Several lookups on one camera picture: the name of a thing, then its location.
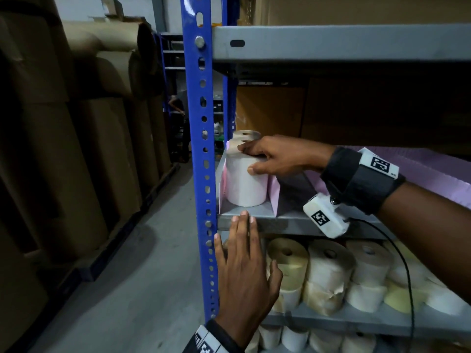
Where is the stack of large brown rolls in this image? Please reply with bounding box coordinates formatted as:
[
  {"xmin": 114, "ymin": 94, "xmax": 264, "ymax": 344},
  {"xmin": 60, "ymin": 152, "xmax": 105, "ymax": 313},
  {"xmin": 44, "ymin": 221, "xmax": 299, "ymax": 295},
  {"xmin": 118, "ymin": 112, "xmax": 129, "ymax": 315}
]
[{"xmin": 0, "ymin": 0, "xmax": 174, "ymax": 350}]

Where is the black right wristband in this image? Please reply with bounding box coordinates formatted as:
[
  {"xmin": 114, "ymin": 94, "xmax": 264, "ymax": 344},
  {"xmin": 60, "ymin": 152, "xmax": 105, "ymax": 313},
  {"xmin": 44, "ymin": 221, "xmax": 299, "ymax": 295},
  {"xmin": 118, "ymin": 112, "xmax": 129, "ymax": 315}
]
[{"xmin": 320, "ymin": 147, "xmax": 405, "ymax": 216}]

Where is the black pallet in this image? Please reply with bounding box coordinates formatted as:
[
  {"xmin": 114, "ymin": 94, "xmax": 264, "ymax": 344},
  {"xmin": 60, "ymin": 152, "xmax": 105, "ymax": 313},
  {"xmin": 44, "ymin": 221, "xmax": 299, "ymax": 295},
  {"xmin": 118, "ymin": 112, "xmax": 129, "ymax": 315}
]
[{"xmin": 75, "ymin": 163, "xmax": 181, "ymax": 282}]

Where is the orange-brown cardboard box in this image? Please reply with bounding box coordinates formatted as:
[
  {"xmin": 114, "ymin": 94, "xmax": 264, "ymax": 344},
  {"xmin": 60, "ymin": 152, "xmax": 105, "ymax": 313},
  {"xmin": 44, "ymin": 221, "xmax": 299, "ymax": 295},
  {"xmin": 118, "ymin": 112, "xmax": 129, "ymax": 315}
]
[{"xmin": 235, "ymin": 86, "xmax": 306, "ymax": 138}]

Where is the white marker tag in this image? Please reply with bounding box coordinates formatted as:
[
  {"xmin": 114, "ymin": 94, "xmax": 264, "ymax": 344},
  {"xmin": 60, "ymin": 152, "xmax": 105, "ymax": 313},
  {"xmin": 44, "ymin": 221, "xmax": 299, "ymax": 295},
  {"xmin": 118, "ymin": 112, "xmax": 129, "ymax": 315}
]
[
  {"xmin": 193, "ymin": 325, "xmax": 229, "ymax": 353},
  {"xmin": 359, "ymin": 147, "xmax": 400, "ymax": 179}
]

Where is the person's right hand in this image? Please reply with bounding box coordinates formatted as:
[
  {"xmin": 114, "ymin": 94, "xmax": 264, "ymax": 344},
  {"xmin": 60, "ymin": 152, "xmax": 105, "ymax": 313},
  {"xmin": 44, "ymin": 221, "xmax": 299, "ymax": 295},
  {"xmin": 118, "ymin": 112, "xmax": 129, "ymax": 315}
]
[{"xmin": 237, "ymin": 135, "xmax": 336, "ymax": 177}]

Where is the person's right forearm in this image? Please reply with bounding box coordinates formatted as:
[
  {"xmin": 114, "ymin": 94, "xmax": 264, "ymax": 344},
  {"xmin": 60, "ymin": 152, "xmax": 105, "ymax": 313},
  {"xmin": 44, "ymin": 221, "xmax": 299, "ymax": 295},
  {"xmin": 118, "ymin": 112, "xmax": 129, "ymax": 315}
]
[{"xmin": 377, "ymin": 181, "xmax": 471, "ymax": 302}]

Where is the black wristband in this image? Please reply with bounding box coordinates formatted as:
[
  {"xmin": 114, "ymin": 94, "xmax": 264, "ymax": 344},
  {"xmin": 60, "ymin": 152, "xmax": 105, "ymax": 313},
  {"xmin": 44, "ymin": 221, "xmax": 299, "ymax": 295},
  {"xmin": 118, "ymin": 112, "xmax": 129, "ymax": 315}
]
[
  {"xmin": 320, "ymin": 147, "xmax": 405, "ymax": 216},
  {"xmin": 182, "ymin": 319, "xmax": 245, "ymax": 353}
]

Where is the blue and grey storage rack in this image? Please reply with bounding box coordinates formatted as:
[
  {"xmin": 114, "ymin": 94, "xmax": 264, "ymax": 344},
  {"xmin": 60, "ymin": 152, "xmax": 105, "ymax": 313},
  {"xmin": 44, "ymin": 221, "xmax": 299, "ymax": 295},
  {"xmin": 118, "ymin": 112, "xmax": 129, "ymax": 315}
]
[{"xmin": 158, "ymin": 31, "xmax": 192, "ymax": 162}]

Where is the person's left hand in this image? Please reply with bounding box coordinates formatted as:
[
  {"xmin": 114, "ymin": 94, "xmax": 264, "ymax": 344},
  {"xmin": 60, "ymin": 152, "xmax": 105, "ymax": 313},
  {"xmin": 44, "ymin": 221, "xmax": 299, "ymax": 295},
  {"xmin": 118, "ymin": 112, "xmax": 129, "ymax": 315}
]
[{"xmin": 214, "ymin": 211, "xmax": 283, "ymax": 348}]

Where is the small brown cardboard box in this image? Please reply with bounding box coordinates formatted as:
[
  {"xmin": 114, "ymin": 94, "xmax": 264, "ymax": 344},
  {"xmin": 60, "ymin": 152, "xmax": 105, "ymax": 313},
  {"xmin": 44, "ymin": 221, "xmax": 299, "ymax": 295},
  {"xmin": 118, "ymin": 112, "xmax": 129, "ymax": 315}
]
[{"xmin": 101, "ymin": 0, "xmax": 124, "ymax": 17}]

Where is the row of white paper rolls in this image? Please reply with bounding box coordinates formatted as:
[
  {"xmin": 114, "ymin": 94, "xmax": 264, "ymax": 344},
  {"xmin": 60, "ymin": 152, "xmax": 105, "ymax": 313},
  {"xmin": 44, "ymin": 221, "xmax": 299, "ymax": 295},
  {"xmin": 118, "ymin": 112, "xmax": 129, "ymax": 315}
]
[
  {"xmin": 264, "ymin": 238, "xmax": 471, "ymax": 317},
  {"xmin": 244, "ymin": 325, "xmax": 378, "ymax": 353}
]

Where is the black left wristband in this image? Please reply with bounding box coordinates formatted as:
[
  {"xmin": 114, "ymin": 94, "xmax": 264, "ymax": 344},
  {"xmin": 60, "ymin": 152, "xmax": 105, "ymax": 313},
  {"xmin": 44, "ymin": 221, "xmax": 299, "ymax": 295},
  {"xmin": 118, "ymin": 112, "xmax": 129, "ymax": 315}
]
[{"xmin": 182, "ymin": 319, "xmax": 245, "ymax": 353}]

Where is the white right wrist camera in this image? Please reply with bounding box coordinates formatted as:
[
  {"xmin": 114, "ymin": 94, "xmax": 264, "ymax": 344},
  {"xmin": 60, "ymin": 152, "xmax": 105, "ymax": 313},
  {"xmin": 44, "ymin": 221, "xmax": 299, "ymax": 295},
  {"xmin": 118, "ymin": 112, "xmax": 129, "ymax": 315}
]
[{"xmin": 303, "ymin": 193, "xmax": 350, "ymax": 239}]

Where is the black camera cable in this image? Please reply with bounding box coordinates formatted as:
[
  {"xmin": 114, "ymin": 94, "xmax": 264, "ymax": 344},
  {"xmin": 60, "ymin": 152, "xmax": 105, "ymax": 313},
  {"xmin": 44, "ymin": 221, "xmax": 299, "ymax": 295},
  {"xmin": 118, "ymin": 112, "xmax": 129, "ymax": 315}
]
[{"xmin": 347, "ymin": 216, "xmax": 417, "ymax": 353}]

